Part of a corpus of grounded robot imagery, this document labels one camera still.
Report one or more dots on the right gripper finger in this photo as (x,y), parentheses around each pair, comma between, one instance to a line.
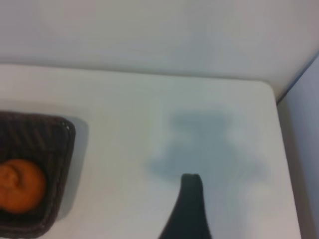
(190,214)

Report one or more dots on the dark brown wicker basket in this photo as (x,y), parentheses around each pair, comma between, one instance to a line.
(52,149)

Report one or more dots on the orange fruit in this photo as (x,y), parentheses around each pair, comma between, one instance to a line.
(20,186)

